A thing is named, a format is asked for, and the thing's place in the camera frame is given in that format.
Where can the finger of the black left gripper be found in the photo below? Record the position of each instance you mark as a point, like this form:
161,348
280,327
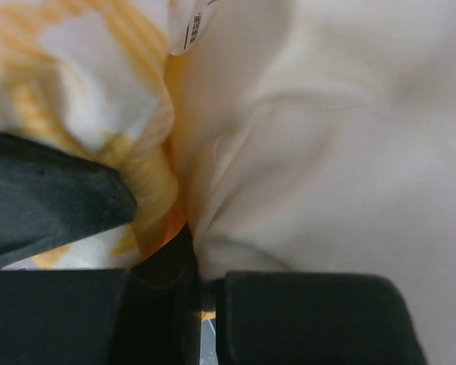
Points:
49,198

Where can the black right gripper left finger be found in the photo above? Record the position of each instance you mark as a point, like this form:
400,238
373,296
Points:
146,315

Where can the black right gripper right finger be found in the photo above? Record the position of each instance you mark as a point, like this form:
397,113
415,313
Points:
311,318

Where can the yellow pillowcase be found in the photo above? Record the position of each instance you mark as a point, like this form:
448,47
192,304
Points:
88,77

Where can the white bear print pillow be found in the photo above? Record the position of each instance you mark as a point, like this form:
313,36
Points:
321,136

